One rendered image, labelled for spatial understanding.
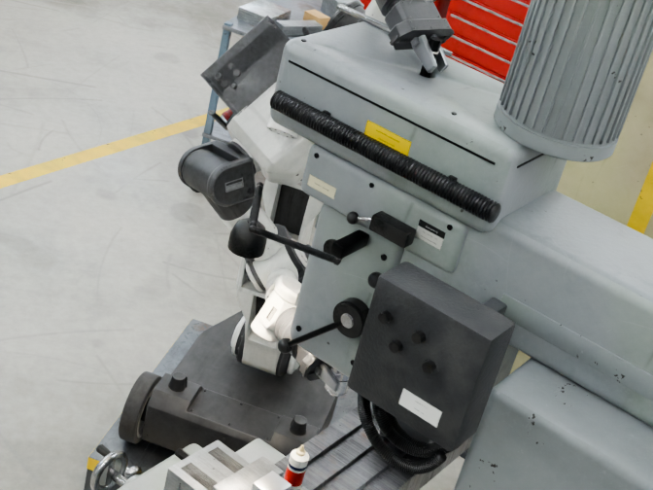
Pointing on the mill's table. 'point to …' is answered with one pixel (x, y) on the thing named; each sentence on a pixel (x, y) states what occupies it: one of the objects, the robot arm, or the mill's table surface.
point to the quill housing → (338, 287)
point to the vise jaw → (245, 477)
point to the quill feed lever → (350, 322)
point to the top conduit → (387, 157)
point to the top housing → (414, 117)
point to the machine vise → (204, 469)
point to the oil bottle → (297, 463)
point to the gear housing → (317, 169)
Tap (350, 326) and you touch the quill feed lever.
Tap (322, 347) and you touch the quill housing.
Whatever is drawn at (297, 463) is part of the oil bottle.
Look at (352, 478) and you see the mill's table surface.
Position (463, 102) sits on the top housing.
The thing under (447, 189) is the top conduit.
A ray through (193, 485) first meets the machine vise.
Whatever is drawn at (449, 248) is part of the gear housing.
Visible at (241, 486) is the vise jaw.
